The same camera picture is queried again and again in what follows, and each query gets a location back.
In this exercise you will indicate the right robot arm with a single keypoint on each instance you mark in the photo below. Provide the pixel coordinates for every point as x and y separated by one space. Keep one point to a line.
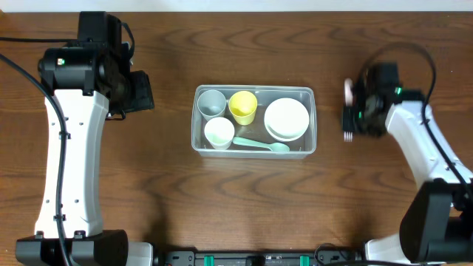
437 227

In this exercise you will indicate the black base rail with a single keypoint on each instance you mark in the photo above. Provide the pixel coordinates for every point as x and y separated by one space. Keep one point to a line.
323 255

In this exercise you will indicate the white plastic bowl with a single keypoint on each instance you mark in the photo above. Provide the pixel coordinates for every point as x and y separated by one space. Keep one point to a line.
286 119

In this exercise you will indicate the mint green plastic spoon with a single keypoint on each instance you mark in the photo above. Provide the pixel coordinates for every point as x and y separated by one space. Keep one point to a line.
276 147

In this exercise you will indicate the pink plastic fork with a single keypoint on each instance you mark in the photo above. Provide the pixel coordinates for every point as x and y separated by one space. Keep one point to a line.
347 116

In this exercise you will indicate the grey plastic cup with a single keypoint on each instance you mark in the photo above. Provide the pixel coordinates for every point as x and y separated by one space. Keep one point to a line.
211 104

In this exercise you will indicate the white plastic cup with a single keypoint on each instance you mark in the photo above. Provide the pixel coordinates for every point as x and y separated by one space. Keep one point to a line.
219 132

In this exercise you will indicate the clear plastic container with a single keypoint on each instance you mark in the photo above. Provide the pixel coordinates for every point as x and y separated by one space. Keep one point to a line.
299 148

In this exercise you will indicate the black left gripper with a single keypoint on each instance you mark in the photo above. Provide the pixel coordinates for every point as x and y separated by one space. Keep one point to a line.
141 92

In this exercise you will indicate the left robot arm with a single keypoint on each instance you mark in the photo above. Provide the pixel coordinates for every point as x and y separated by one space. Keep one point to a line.
86 82

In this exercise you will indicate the yellow plastic cup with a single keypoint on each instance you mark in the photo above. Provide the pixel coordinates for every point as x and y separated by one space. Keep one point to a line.
243 105

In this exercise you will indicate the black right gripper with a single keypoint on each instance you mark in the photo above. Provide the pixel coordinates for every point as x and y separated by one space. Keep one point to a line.
349 120

